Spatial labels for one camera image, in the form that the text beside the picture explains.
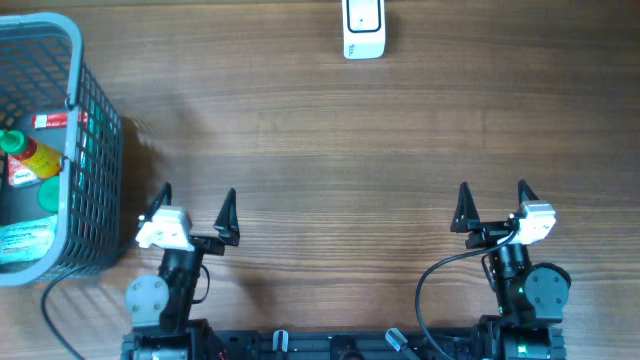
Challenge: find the left camera black cable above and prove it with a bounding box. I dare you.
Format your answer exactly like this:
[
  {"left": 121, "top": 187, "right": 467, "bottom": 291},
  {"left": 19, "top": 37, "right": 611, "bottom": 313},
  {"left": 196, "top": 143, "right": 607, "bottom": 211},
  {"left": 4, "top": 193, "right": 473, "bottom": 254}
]
[{"left": 40, "top": 239, "right": 141, "bottom": 360}]

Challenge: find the green 3M gloves pack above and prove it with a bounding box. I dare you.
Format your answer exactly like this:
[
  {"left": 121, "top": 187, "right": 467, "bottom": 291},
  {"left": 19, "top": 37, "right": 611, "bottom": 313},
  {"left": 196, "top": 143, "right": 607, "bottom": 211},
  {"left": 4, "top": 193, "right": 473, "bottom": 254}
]
[{"left": 74, "top": 105, "right": 110, "bottom": 202}]

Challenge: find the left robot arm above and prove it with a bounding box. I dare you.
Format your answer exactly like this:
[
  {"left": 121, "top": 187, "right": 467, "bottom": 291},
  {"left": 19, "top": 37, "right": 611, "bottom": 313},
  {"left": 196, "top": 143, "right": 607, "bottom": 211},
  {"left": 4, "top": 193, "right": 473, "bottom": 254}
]
[{"left": 120, "top": 183, "right": 240, "bottom": 360}]

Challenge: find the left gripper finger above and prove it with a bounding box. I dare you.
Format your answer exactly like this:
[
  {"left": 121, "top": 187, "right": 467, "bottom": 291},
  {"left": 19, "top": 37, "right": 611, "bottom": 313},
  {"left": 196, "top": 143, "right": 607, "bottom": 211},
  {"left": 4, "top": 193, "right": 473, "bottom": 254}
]
[
  {"left": 214, "top": 188, "right": 240, "bottom": 245},
  {"left": 144, "top": 182, "right": 172, "bottom": 220}
]

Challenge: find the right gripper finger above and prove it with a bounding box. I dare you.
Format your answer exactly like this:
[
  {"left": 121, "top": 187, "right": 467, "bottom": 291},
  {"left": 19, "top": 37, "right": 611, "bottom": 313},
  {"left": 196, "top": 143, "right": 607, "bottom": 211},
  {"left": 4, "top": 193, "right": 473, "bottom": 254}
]
[
  {"left": 450, "top": 182, "right": 480, "bottom": 233},
  {"left": 517, "top": 179, "right": 539, "bottom": 204}
]

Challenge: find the camera black cable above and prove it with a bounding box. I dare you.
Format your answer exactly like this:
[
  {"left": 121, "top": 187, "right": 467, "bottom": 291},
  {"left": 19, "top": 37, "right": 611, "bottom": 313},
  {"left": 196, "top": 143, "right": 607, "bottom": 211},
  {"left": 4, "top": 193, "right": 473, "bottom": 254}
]
[
  {"left": 40, "top": 239, "right": 141, "bottom": 360},
  {"left": 414, "top": 227, "right": 521, "bottom": 360}
]

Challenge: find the white barcode scanner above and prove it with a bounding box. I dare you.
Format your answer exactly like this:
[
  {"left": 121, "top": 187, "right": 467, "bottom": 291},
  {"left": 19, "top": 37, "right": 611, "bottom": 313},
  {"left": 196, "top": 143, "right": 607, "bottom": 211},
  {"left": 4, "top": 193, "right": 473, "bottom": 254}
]
[{"left": 342, "top": 0, "right": 386, "bottom": 60}]

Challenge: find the grey plastic mesh basket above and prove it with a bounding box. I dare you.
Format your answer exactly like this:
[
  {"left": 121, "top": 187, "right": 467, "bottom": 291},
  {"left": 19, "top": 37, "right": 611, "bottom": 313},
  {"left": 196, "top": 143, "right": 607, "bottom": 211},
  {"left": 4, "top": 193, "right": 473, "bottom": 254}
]
[{"left": 1, "top": 12, "right": 124, "bottom": 287}]

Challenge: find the right camera black cable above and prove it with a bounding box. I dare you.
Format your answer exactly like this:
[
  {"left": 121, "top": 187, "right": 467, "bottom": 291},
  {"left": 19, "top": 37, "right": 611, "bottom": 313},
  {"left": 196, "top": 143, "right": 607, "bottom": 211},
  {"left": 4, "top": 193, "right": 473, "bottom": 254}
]
[{"left": 414, "top": 227, "right": 521, "bottom": 360}]

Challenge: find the yellow sauce bottle green cap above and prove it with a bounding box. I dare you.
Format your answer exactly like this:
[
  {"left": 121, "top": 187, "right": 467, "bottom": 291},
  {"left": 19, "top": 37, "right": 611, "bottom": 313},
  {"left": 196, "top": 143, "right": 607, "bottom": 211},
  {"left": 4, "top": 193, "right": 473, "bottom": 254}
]
[{"left": 1, "top": 130, "right": 62, "bottom": 179}]

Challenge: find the red white toothpaste box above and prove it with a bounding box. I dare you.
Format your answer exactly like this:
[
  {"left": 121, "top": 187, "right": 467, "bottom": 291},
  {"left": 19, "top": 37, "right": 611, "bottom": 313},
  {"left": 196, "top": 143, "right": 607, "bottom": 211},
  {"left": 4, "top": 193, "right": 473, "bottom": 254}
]
[{"left": 31, "top": 112, "right": 69, "bottom": 130}]

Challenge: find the teal white tissue pack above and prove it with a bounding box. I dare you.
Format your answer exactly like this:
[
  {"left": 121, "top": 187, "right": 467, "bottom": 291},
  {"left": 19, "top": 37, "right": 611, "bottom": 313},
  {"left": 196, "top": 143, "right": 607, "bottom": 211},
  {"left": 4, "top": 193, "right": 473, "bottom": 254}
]
[{"left": 1, "top": 215, "right": 58, "bottom": 265}]

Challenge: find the small red white carton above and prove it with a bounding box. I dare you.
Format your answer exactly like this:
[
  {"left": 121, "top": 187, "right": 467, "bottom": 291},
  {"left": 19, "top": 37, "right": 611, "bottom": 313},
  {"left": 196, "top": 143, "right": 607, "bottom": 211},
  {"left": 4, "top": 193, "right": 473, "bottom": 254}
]
[{"left": 8, "top": 156, "right": 39, "bottom": 188}]

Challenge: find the green lid jar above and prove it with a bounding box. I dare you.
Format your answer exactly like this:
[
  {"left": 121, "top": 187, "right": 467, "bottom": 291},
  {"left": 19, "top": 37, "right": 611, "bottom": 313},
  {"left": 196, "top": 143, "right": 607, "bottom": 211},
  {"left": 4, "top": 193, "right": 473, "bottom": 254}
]
[{"left": 37, "top": 176, "right": 60, "bottom": 213}]

